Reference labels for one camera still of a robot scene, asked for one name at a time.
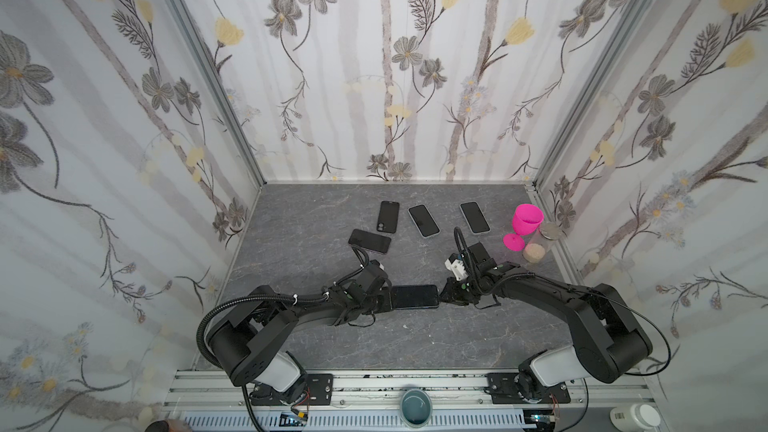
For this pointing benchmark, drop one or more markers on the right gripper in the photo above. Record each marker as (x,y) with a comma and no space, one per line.
(454,289)

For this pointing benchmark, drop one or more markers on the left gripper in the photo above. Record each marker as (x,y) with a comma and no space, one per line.
(386,292)

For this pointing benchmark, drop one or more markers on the black phone case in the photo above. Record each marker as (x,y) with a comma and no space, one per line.
(414,297)

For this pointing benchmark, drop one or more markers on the light blue case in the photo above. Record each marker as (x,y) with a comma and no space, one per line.
(424,220)
(475,217)

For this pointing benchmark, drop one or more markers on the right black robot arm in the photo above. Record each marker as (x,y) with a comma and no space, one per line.
(607,339)

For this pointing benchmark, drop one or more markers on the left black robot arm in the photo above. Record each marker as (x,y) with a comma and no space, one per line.
(245,336)

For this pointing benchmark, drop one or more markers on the clear jar with cork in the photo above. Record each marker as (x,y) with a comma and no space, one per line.
(547,234)

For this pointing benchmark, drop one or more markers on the pink plastic goblet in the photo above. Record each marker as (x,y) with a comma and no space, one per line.
(526,220)

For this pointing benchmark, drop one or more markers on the teal round cup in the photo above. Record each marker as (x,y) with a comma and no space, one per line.
(415,408)

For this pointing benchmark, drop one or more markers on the white bottle bottom right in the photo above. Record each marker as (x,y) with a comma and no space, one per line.
(639,417)

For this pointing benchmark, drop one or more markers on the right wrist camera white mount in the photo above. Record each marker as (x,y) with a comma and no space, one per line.
(456,266)

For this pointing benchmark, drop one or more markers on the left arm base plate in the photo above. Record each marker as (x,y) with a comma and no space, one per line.
(310,389)

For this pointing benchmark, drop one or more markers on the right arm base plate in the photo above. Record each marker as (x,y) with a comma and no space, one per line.
(521,389)

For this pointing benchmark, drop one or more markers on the white slotted cable duct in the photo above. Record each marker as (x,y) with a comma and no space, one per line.
(360,420)

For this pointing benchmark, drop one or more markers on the aluminium front rail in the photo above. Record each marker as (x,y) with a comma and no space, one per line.
(348,389)

